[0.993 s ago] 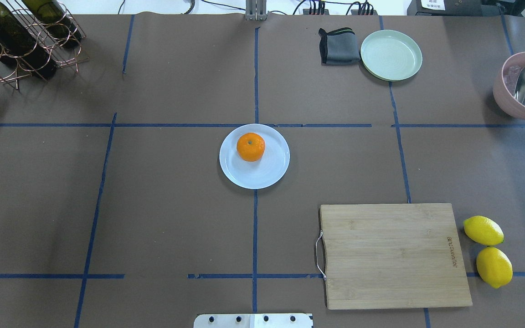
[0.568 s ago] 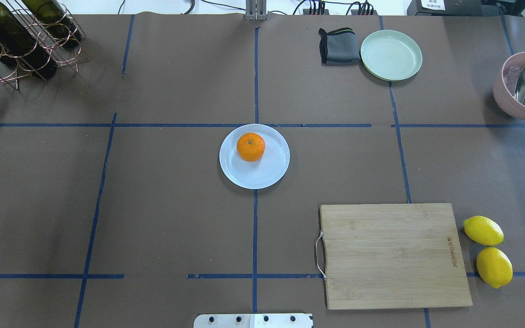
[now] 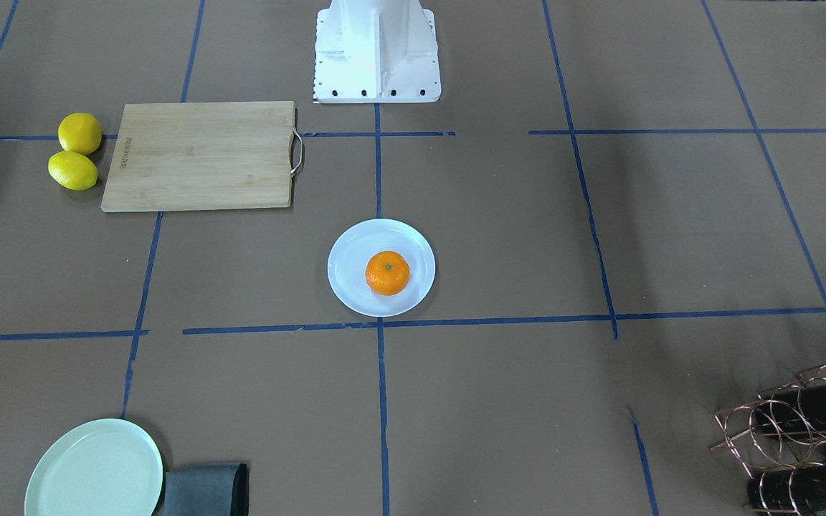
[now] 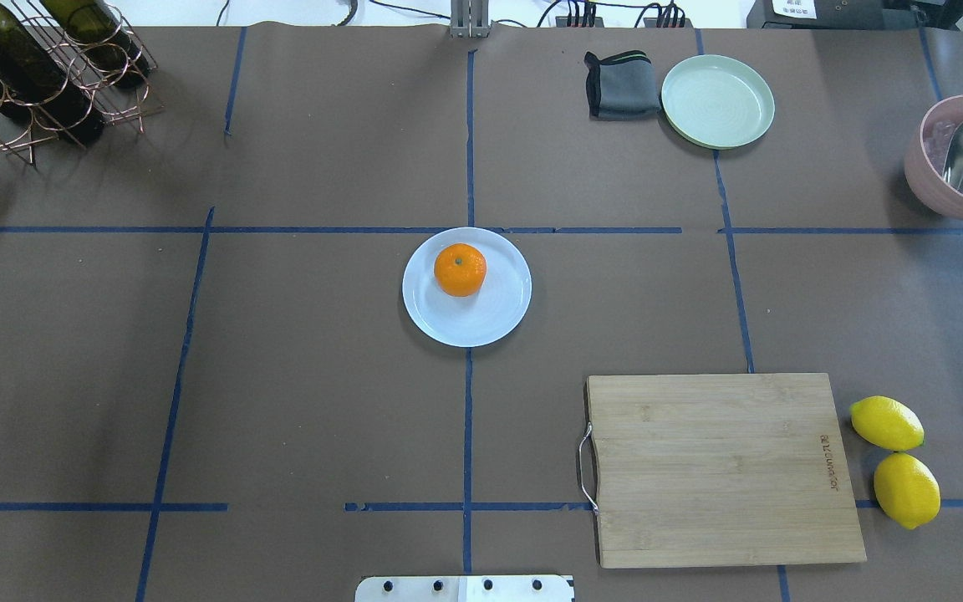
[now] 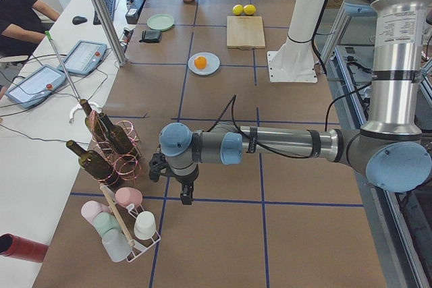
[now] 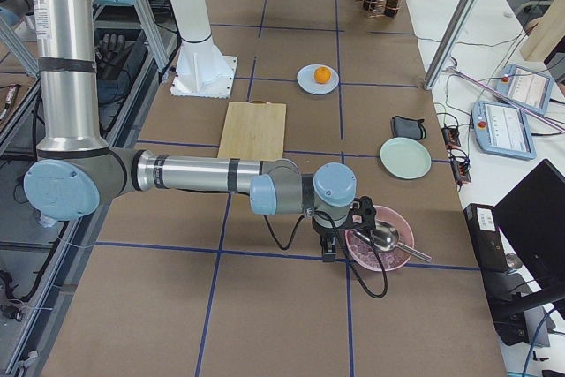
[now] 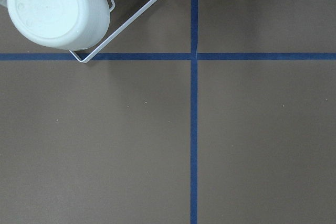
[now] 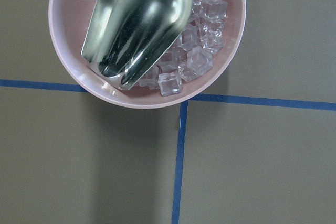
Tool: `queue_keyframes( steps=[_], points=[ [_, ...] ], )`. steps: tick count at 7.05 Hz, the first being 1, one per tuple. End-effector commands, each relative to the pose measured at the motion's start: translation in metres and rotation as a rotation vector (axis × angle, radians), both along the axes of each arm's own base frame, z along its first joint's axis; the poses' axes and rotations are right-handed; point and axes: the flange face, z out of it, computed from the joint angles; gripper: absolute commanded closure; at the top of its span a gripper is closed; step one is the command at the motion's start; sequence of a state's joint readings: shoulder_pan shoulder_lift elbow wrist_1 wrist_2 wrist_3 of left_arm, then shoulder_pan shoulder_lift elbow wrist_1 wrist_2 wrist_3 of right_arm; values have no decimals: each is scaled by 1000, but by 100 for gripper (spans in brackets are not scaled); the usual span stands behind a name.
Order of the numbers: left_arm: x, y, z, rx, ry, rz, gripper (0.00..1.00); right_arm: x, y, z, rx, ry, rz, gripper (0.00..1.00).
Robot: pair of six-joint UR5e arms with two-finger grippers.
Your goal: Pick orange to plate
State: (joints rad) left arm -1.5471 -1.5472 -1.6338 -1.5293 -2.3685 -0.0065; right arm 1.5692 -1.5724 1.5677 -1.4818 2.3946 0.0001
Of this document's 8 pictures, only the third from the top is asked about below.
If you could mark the light blue plate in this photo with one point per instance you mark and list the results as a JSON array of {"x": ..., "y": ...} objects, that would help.
[{"x": 350, "y": 255}]

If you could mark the upper yellow lemon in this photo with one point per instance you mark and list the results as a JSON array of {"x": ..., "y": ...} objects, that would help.
[{"x": 80, "y": 133}]

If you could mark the wooden cutting board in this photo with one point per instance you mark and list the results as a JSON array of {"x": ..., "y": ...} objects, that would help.
[{"x": 176, "y": 156}]

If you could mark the lower yellow lemon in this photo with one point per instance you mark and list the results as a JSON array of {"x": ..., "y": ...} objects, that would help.
[{"x": 73, "y": 170}]

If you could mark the orange fruit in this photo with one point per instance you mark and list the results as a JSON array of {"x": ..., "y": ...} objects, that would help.
[{"x": 387, "y": 273}]

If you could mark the dark glass wine bottle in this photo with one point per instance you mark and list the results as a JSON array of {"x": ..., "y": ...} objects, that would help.
[{"x": 797, "y": 410}]

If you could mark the yellow lemon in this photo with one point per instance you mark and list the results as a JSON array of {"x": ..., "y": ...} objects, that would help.
[
  {"x": 80, "y": 133},
  {"x": 73, "y": 170}
]

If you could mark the copper wire bottle rack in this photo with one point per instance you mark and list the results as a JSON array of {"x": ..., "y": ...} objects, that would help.
[{"x": 779, "y": 439}]

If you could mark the folded grey cloth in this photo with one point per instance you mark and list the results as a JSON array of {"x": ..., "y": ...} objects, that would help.
[{"x": 207, "y": 489}]

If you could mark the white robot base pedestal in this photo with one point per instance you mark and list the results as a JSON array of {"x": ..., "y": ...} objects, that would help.
[{"x": 376, "y": 51}]

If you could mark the light green plate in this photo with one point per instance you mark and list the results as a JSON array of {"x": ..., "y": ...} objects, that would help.
[{"x": 103, "y": 467}]

